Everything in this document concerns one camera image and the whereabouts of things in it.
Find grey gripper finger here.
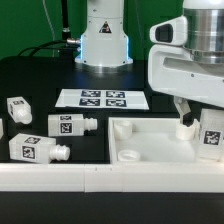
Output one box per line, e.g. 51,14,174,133
174,97,193,127

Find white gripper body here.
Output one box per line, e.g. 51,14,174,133
148,44,224,108

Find white square tabletop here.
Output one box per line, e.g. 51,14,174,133
108,117,224,163

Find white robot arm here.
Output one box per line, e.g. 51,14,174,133
75,0,224,119

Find white front fence bar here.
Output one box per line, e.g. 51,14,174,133
0,163,224,193

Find white tag sheet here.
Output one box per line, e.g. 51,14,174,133
55,89,149,110

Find black pole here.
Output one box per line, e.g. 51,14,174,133
61,0,71,40

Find white piece left edge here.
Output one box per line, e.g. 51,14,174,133
0,118,4,140

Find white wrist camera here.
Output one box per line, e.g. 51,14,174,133
149,16,188,46

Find black cables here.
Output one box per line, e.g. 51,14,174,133
17,39,81,58

